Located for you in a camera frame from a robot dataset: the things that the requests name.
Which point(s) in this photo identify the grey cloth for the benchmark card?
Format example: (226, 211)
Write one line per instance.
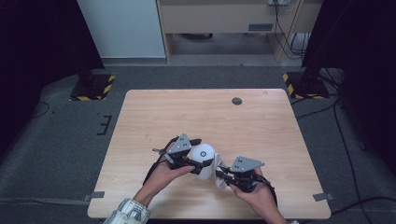
(220, 161)

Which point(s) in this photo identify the person's right hand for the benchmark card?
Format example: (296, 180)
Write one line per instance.
(258, 196)

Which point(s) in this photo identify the black yellow-striped stand base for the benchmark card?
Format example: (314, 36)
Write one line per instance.
(93, 88)
(306, 87)

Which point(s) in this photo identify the grey tape strip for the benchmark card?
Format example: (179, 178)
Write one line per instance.
(95, 195)
(323, 196)

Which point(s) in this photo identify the person's left hand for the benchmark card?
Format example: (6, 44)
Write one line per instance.
(162, 180)

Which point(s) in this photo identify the grey round table grommet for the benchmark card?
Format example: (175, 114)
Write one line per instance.
(237, 101)

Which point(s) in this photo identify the black curtain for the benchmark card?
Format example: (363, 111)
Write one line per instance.
(367, 46)
(37, 40)

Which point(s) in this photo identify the white cabinet panel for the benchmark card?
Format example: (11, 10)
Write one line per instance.
(124, 28)

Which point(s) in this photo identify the beige wooden desk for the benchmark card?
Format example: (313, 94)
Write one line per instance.
(218, 18)

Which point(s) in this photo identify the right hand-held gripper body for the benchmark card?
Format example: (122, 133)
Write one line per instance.
(246, 165)

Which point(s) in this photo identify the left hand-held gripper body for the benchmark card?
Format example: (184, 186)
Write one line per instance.
(182, 146)

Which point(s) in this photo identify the white power strip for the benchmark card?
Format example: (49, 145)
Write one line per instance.
(278, 2)

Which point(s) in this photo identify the white cup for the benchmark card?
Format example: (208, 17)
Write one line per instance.
(204, 155)

